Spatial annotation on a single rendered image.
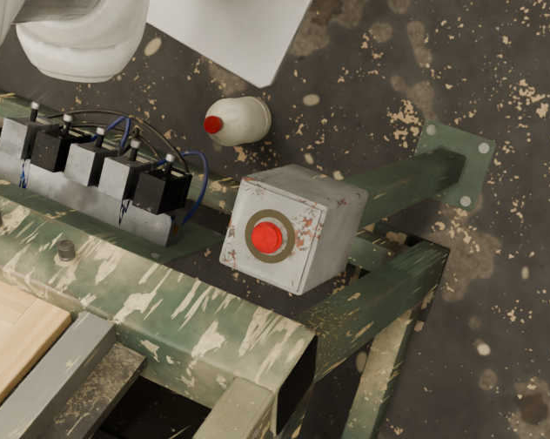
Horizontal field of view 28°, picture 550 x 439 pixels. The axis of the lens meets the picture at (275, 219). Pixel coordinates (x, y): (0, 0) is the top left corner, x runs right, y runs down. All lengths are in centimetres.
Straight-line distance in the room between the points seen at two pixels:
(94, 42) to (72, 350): 43
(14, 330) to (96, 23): 49
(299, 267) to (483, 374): 101
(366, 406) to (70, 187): 80
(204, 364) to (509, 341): 95
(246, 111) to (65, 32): 100
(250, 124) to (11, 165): 63
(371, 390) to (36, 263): 84
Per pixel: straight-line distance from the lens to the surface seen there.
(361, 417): 220
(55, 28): 127
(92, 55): 133
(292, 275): 135
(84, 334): 151
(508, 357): 227
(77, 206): 171
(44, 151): 170
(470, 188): 222
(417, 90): 224
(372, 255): 211
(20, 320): 156
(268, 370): 144
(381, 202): 168
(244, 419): 140
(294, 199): 133
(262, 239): 134
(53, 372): 147
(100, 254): 159
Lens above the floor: 216
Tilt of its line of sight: 66 degrees down
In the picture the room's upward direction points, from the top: 110 degrees counter-clockwise
